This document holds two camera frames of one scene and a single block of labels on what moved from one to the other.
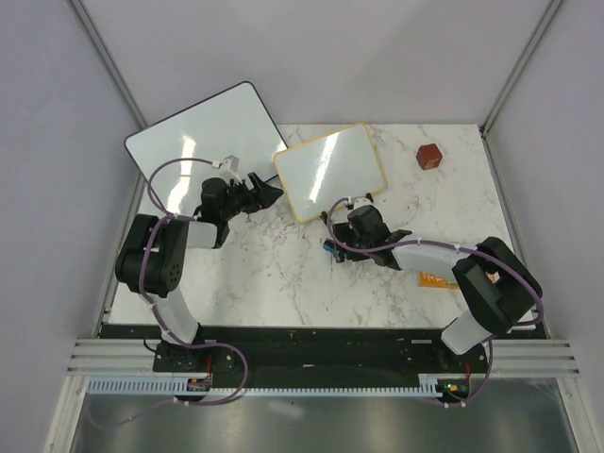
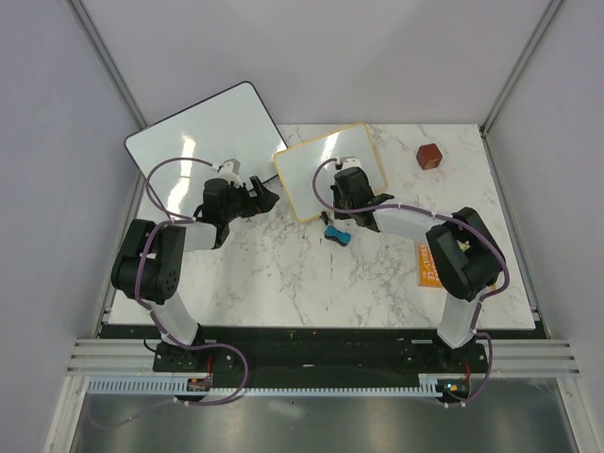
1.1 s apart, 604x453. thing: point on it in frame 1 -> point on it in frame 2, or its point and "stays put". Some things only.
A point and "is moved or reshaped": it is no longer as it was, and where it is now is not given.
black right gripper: x=343 y=231 -> x=337 y=194
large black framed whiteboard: x=229 y=132 stays put
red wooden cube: x=428 y=156 stays put
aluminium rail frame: x=538 y=361 stays put
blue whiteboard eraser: x=329 y=245 is moved or reshaped
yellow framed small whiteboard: x=321 y=175 stays put
